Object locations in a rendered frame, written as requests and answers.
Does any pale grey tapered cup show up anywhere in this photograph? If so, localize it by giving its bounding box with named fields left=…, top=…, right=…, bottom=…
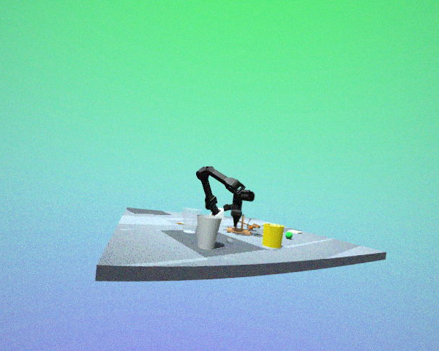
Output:
left=197, top=215, right=222, bottom=250

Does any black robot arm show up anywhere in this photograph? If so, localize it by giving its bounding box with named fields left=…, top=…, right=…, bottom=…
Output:
left=196, top=166, right=255, bottom=216

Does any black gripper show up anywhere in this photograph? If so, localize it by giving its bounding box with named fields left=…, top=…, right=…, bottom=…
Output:
left=230, top=200, right=242, bottom=227

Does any yellow cup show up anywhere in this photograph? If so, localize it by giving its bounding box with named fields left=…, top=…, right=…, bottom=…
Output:
left=262, top=224, right=285, bottom=250

